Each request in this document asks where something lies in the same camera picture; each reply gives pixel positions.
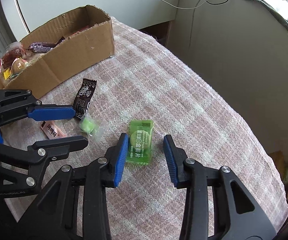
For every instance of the brown cardboard box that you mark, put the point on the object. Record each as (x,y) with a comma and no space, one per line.
(71,56)

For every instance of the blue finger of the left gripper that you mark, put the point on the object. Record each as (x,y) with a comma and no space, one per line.
(51,112)
(56,149)

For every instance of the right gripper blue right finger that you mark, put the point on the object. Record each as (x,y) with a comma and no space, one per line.
(175,158)

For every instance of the brown ball candy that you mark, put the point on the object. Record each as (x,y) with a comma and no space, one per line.
(18,66)

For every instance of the light green soft candy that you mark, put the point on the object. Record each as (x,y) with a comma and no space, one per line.
(93,127)

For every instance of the clear red-edged snack bag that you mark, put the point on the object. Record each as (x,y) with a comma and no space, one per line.
(13,51)

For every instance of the Snickers bar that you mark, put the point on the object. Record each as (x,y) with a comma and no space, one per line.
(41,47)
(69,35)

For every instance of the yellow candy wrapper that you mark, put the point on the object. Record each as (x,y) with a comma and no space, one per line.
(7,74)

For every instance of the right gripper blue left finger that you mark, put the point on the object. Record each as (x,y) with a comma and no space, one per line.
(121,150)

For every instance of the pink candy stick wrapper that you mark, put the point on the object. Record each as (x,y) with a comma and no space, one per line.
(51,130)

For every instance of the green tablet candy wrapper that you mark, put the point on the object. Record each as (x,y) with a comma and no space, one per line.
(140,138)

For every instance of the black candy wrapper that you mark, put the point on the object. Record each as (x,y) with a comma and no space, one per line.
(83,97)

